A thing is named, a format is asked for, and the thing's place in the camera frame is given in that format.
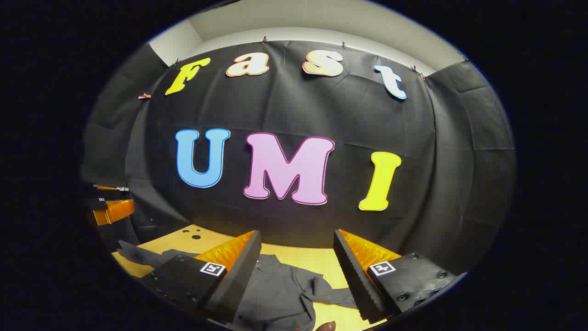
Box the black backdrop cloth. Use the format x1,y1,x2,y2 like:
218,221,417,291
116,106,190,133
80,40,517,276

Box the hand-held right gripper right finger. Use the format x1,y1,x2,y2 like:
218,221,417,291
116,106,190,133
333,229,460,324

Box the grey shirt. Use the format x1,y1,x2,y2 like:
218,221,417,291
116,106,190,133
116,239,368,331

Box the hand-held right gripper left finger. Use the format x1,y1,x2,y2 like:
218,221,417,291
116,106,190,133
141,230,262,324

